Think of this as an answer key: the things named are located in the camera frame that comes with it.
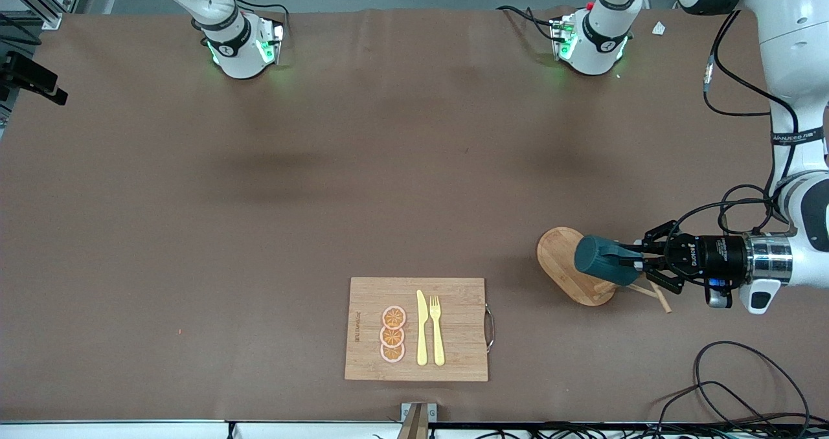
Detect black right base cable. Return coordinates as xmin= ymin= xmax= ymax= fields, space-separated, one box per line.
xmin=201 ymin=0 xmax=290 ymax=38

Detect metal edge bracket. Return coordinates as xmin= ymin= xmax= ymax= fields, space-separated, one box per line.
xmin=402 ymin=403 xmax=437 ymax=439

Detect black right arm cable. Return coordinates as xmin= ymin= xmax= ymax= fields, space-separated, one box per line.
xmin=0 ymin=13 xmax=28 ymax=46

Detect dark green cup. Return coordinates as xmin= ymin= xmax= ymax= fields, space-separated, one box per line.
xmin=574 ymin=234 xmax=646 ymax=287

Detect wooden cup rack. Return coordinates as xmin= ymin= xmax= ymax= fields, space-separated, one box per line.
xmin=536 ymin=227 xmax=674 ymax=315

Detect black base cable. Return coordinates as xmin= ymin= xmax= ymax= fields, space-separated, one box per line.
xmin=201 ymin=0 xmax=290 ymax=38
xmin=497 ymin=5 xmax=559 ymax=41

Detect brown table cover sheet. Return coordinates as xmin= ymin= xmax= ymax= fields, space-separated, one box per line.
xmin=0 ymin=6 xmax=829 ymax=424

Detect aluminium frame profile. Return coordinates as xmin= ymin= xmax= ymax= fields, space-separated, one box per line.
xmin=0 ymin=0 xmax=88 ymax=30

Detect yellow plastic knife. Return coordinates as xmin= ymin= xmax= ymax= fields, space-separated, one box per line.
xmin=416 ymin=289 xmax=429 ymax=366

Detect black cables along table edge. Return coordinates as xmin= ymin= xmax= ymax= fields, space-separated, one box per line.
xmin=372 ymin=421 xmax=829 ymax=439

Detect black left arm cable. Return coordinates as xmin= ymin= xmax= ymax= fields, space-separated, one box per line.
xmin=674 ymin=10 xmax=804 ymax=245

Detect black looped cable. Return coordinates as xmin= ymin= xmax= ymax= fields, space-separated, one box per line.
xmin=694 ymin=341 xmax=810 ymax=427
xmin=657 ymin=381 xmax=784 ymax=439

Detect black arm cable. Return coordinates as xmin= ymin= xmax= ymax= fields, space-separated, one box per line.
xmin=0 ymin=13 xmax=28 ymax=46
xmin=674 ymin=10 xmax=804 ymax=245

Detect yellow plastic fork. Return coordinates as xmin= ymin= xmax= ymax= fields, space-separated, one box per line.
xmin=429 ymin=295 xmax=446 ymax=367

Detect wooden cutting board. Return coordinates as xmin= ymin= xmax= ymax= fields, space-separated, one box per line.
xmin=345 ymin=277 xmax=496 ymax=383

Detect black left base cable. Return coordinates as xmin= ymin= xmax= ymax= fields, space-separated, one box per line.
xmin=497 ymin=5 xmax=559 ymax=41

